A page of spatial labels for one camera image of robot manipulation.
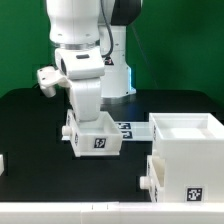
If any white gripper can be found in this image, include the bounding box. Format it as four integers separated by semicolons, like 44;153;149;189
55;47;105;122

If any white drawer box front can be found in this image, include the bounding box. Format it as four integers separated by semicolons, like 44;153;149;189
62;109;123;157

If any white drawer box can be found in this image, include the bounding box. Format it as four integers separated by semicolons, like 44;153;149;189
140;155;165;203
62;109;123;157

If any white drawer cabinet frame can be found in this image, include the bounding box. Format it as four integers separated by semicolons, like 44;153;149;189
149;113;224;203

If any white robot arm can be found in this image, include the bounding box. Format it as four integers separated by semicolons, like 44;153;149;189
46;0;143;122

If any white paper marker sheet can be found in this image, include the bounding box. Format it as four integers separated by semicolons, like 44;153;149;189
62;121;152;143

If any white left barrier block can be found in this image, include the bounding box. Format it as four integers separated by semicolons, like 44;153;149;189
0;154;4;176

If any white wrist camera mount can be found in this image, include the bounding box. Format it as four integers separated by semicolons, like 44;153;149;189
37;66;70;98

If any grey corrugated arm hose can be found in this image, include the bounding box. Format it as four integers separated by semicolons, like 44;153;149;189
99;0;115;60

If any white front barrier rail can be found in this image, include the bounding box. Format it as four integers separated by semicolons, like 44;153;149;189
0;202;224;224

